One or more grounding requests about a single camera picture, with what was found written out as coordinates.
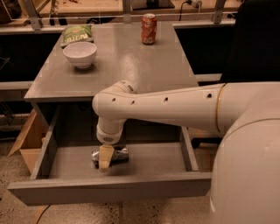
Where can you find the green chip bag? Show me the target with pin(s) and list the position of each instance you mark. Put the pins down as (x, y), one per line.
(76, 33)

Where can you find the grey cabinet counter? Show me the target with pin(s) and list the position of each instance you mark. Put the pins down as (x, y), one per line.
(127, 80)

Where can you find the orange soda can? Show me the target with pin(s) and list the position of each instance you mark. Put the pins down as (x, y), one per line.
(149, 28)

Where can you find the black office chair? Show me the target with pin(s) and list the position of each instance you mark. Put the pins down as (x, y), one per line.
(253, 43)

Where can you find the white bowl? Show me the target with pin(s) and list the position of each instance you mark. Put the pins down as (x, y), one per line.
(80, 54)

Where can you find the cardboard box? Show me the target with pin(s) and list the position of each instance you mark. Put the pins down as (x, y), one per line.
(30, 140)

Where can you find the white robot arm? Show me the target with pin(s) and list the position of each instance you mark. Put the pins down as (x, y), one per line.
(245, 186)

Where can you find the open grey top drawer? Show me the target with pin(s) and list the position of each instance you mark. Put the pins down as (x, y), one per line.
(161, 164)

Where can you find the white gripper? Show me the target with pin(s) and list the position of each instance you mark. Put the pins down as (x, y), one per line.
(109, 137)

